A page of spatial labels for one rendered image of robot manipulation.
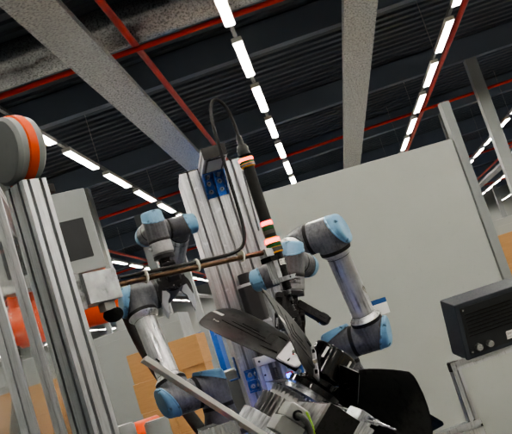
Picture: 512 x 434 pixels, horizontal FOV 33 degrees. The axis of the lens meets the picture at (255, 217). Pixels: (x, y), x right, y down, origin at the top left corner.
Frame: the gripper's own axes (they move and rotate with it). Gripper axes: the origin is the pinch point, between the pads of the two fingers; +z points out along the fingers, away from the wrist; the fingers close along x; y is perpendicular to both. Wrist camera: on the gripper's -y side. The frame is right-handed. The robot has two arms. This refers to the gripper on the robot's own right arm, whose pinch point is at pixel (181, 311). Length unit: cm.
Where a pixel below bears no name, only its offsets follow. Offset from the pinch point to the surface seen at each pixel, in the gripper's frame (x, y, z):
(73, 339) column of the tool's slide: 33, -95, 4
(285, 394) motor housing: -12, -66, 31
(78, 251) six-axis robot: 25, 346, -83
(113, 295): 22, -88, -3
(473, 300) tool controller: -89, -22, 26
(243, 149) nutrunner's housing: -25, -52, -36
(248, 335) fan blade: -10, -55, 14
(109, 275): 22, -88, -8
